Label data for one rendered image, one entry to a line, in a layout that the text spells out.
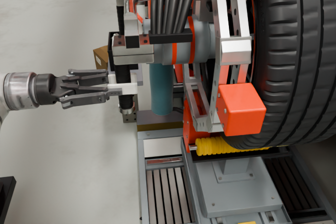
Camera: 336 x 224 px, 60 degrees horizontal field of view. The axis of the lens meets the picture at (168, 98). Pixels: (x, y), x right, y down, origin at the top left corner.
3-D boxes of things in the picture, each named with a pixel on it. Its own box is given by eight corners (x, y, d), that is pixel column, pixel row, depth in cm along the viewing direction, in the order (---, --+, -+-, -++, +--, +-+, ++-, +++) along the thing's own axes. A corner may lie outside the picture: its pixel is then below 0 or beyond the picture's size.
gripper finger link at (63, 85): (61, 82, 69) (59, 86, 68) (108, 84, 68) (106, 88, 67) (64, 95, 71) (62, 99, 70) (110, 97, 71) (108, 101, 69)
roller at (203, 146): (275, 152, 100) (279, 140, 96) (190, 160, 97) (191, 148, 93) (269, 139, 104) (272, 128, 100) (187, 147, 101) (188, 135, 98)
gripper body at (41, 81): (45, 91, 75) (82, 88, 76) (38, 113, 69) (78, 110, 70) (37, 67, 70) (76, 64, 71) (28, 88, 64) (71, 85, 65)
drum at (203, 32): (218, 71, 85) (224, 26, 76) (145, 76, 83) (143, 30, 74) (207, 47, 96) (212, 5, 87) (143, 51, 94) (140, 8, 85)
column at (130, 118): (139, 121, 180) (134, 64, 154) (123, 123, 179) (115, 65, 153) (138, 111, 188) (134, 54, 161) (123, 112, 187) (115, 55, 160)
